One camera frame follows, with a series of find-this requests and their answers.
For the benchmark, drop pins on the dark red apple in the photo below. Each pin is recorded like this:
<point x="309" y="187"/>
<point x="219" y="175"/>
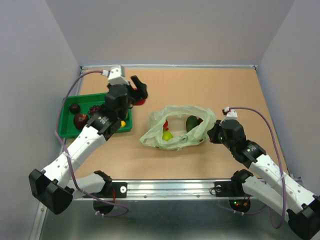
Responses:
<point x="80" y="120"/>

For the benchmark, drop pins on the aluminium front rail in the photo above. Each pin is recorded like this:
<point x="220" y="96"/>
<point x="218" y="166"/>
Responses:
<point x="177" y="189"/>

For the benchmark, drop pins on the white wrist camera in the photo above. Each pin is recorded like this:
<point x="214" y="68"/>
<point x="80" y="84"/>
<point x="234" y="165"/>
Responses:
<point x="229" y="114"/>
<point x="116" y="76"/>

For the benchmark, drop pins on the green plastic tray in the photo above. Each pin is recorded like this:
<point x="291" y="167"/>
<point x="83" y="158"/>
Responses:
<point x="65" y="122"/>

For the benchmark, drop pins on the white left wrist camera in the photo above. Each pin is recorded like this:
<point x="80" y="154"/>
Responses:
<point x="116" y="76"/>

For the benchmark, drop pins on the dark purple plum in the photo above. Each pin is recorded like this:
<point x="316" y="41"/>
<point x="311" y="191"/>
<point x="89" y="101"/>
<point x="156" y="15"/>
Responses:
<point x="74" y="108"/>

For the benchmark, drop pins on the small red fruit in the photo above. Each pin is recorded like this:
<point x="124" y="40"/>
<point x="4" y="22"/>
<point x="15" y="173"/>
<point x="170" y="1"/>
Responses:
<point x="165" y="126"/>

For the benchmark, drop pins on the dark red grape bunch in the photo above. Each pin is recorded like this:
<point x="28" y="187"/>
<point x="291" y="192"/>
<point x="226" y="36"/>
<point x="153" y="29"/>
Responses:
<point x="93" y="110"/>

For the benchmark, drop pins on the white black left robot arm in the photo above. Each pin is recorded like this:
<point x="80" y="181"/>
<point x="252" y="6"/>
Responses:
<point x="55" y="186"/>

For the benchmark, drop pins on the yellow pear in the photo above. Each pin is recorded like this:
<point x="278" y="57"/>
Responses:
<point x="167" y="135"/>

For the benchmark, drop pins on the dark green avocado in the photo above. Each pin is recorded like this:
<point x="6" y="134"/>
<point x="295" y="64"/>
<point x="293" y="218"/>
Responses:
<point x="191" y="122"/>

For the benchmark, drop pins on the bright red apple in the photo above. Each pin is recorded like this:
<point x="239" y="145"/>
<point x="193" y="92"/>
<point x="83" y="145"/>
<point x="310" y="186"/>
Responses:
<point x="138" y="99"/>

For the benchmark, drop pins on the light green plastic bag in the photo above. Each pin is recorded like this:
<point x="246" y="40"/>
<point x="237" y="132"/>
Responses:
<point x="176" y="115"/>

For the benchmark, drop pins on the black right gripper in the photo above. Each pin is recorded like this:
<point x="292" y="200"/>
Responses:
<point x="213" y="132"/>

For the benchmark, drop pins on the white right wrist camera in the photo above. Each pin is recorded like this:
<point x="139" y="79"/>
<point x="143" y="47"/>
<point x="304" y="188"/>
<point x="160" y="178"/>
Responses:
<point x="229" y="114"/>

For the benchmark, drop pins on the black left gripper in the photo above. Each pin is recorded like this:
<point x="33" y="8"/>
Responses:
<point x="140" y="94"/>

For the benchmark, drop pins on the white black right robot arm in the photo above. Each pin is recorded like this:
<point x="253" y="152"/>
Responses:
<point x="262" y="179"/>

